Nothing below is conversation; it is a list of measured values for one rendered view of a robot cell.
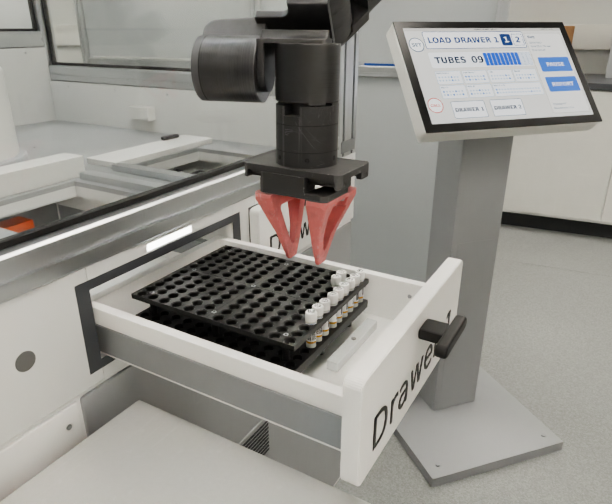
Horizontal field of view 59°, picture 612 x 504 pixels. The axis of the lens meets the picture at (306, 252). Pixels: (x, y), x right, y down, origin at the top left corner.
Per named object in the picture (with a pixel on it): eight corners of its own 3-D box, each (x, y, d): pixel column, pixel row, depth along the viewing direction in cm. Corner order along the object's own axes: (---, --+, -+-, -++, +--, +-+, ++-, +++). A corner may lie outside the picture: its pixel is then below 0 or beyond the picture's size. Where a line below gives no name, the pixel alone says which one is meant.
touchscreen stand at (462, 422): (561, 449, 164) (642, 104, 124) (431, 487, 150) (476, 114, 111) (465, 360, 207) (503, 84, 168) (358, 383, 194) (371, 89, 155)
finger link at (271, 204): (290, 242, 59) (290, 156, 55) (350, 255, 55) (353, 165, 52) (254, 263, 53) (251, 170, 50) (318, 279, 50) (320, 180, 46)
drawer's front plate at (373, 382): (454, 336, 69) (463, 258, 65) (357, 490, 46) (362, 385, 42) (440, 332, 70) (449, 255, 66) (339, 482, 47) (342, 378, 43)
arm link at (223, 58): (335, -55, 46) (344, 20, 54) (206, -52, 48) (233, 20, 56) (315, 62, 42) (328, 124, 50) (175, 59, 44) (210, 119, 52)
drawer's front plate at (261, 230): (342, 223, 109) (343, 170, 105) (260, 275, 86) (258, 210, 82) (334, 221, 110) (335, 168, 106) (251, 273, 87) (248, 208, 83)
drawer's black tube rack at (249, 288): (366, 324, 69) (368, 278, 66) (294, 400, 55) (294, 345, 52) (228, 285, 79) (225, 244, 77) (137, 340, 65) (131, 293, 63)
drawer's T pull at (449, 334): (466, 326, 56) (468, 315, 56) (445, 362, 50) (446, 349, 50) (433, 318, 58) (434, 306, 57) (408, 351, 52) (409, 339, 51)
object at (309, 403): (437, 328, 68) (442, 285, 66) (347, 457, 48) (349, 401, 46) (195, 263, 87) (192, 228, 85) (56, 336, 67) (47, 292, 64)
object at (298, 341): (368, 283, 67) (368, 278, 66) (294, 351, 52) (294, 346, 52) (355, 280, 67) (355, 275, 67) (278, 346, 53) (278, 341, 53)
